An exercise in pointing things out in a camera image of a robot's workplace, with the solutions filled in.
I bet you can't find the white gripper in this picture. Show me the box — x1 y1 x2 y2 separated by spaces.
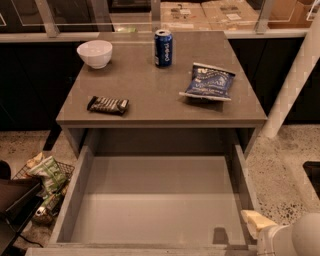
241 210 295 256

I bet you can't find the grey top drawer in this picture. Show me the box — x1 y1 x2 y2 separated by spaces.
25 129 294 256

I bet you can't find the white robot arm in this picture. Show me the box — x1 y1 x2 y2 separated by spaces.
241 210 320 256

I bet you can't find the grey drawer cabinet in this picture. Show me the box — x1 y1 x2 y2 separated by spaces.
57 31 266 152

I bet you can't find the blue chip bag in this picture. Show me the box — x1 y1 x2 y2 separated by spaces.
180 62 235 101

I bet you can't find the white diagonal support pole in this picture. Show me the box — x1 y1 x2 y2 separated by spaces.
261 11 320 138

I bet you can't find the dark striped snack bar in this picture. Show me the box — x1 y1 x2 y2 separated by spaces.
87 96 129 114

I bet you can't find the white railing ledge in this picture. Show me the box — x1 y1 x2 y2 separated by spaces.
0 28 309 43

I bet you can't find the blue soda can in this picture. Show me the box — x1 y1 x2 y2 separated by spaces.
154 29 173 67

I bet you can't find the green white snack bag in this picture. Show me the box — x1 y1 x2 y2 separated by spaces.
27 156 67 195

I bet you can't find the cardboard box right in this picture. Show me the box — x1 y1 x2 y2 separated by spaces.
201 0 259 30

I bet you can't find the cardboard box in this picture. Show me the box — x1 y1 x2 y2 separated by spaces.
201 0 259 30
160 2 211 31

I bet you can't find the metal can in basket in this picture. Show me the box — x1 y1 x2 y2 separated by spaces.
35 206 49 217

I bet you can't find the cardboard box left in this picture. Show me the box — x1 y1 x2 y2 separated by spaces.
160 2 211 31

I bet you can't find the white ceramic bowl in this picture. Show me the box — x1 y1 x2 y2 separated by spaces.
77 40 113 69

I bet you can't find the black base equipment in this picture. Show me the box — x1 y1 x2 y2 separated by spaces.
0 161 42 256

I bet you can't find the black wire basket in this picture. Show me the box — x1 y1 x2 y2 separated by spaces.
13 158 74 224

